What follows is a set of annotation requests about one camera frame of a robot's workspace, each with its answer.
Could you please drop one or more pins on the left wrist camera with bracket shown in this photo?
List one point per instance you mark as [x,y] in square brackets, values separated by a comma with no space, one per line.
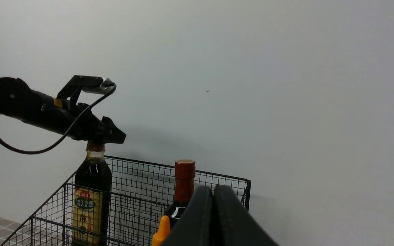
[88,84]

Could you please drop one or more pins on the dark soy sauce bottle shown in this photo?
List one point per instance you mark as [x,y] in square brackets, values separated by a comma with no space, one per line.
[184,173]

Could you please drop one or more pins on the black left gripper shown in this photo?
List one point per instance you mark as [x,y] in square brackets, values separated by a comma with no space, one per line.
[59,115]

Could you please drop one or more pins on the black wire mesh rack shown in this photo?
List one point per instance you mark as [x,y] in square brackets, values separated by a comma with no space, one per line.
[140,193]

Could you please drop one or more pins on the small bottle orange cap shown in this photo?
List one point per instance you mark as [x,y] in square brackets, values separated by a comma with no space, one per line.
[163,231]

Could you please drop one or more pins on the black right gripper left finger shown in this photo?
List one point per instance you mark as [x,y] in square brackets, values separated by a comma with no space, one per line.
[194,228]

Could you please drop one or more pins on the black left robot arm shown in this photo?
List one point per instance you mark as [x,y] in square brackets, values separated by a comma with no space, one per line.
[15,97]

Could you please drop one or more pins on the vinegar bottle gold cap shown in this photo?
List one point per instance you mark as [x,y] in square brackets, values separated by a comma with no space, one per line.
[91,200]

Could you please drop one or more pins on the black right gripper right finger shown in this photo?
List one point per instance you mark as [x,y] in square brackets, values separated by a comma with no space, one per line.
[233,225]

